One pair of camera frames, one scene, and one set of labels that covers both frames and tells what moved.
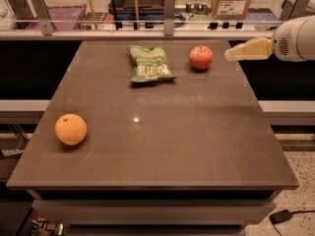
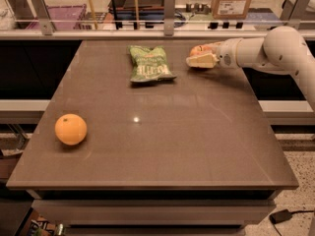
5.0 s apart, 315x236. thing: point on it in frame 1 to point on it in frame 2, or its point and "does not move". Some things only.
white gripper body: (284, 43) to (226, 54)
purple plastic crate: (63, 18) does not move
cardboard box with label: (231, 1) does not move
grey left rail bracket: (41, 12) does not move
